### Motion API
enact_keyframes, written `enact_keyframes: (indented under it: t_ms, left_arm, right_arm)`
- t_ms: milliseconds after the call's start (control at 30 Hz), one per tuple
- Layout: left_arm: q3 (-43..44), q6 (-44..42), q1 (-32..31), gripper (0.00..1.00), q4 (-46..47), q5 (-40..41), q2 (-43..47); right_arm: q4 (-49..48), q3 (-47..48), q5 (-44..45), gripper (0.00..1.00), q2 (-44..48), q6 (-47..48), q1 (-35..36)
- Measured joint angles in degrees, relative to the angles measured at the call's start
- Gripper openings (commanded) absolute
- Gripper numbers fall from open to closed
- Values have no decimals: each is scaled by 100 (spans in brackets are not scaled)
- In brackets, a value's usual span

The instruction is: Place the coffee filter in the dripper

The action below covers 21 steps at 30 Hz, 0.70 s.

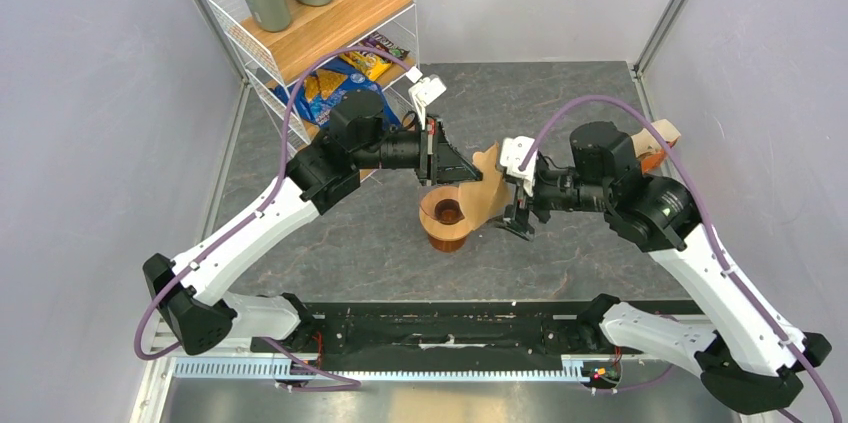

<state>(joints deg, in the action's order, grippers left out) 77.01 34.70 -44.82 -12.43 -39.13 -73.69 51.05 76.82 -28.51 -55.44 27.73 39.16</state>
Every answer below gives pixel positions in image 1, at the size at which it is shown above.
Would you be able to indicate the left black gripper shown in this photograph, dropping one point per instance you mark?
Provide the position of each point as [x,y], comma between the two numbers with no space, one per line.
[439,160]

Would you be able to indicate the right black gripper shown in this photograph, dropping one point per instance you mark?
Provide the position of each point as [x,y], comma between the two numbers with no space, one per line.
[523,205]

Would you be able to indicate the clear glass dripper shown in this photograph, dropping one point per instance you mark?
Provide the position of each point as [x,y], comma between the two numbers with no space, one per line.
[441,204]

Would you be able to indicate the brown paper coffee filter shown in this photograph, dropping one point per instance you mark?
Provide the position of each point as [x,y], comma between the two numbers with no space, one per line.
[482,200]

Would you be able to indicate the wooden ring dripper holder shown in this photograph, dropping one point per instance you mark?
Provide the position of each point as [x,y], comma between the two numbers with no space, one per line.
[459,228]

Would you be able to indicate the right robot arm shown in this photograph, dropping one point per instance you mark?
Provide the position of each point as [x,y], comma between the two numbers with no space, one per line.
[746,356]

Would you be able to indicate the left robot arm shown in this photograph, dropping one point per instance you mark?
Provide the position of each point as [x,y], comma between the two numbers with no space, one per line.
[191,291]

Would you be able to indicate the yellow candy bag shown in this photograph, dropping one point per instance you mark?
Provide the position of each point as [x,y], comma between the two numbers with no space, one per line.
[369,64]

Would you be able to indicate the brown candy bag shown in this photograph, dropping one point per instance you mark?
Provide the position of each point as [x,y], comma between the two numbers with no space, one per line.
[382,42]

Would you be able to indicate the blue Doritos bag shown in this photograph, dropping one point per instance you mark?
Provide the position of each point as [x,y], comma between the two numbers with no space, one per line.
[325,87]

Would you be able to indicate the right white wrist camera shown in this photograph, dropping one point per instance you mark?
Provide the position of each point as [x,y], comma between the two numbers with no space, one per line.
[517,162]

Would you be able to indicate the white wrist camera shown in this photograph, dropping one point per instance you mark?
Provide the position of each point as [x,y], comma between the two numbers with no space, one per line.
[517,162]
[424,90]

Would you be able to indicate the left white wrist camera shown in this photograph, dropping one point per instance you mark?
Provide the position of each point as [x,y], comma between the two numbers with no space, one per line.
[424,90]

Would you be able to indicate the white wire wooden shelf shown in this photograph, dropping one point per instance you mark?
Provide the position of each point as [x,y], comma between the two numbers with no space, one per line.
[277,59]

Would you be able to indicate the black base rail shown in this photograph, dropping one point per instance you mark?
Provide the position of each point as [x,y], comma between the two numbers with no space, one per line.
[459,336]

